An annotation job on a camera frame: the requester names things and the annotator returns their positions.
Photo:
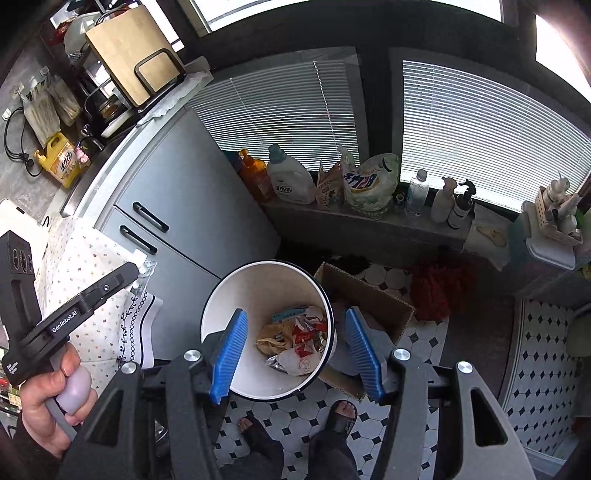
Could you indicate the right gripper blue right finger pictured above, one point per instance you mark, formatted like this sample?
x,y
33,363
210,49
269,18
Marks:
x,y
367,362

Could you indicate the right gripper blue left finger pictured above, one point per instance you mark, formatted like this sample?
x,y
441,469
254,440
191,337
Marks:
x,y
227,347

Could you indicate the silver foil snack bag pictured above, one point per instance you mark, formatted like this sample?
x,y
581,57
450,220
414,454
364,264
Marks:
x,y
274,363

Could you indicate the brown paper bag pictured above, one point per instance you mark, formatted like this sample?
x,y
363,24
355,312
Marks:
x,y
275,338

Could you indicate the white printed paper bag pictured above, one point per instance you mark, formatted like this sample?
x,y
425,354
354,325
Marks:
x,y
300,360

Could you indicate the red carton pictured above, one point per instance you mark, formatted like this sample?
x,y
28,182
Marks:
x,y
310,335

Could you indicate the paper trash bucket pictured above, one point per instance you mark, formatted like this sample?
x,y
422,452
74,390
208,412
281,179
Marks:
x,y
261,289

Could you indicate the cardboard box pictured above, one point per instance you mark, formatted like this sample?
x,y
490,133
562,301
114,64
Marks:
x,y
382,312

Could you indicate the person's right foot sandal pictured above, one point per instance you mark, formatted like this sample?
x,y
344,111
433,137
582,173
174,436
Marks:
x,y
329,456

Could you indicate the person's foot sandal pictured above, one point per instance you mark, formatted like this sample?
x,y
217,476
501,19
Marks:
x,y
329,456
265,459

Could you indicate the floral white tablecloth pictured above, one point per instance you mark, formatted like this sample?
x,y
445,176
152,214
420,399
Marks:
x,y
77,256

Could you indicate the person's left foot sandal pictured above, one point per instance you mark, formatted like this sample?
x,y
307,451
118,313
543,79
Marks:
x,y
265,459

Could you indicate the cream air fryer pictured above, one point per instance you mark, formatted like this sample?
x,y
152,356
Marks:
x,y
13,218

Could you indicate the grey cabinet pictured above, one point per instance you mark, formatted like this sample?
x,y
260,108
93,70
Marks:
x,y
168,191

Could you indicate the white laundry detergent bottle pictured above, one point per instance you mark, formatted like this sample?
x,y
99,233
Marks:
x,y
290,179

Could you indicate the orange bottle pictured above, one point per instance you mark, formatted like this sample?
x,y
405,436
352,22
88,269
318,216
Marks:
x,y
255,177

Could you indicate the yellow detergent bottle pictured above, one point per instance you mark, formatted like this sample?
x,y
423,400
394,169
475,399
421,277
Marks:
x,y
59,160

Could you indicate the printed paper packet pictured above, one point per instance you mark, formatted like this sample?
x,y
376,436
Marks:
x,y
329,192

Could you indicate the black spray bottle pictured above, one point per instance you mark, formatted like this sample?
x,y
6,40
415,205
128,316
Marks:
x,y
462,207

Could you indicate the white pump bottle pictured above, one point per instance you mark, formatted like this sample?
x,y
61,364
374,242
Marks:
x,y
444,201

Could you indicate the white green detergent refill bag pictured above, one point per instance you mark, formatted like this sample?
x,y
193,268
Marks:
x,y
369,187

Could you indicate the small pink bottle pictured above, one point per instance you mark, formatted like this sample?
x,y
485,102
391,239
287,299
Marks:
x,y
82,157

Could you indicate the clear bottle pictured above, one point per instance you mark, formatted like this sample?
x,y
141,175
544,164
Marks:
x,y
417,193

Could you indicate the beige basket with bottles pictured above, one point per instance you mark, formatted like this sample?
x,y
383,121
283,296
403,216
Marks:
x,y
559,225

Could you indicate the black dish rack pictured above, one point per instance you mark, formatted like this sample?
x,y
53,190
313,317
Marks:
x,y
104,105

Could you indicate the white cloth on counter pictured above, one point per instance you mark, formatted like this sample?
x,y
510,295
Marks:
x,y
197,78

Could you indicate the wooden cutting board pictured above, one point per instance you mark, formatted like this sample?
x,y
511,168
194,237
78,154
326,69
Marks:
x,y
136,54

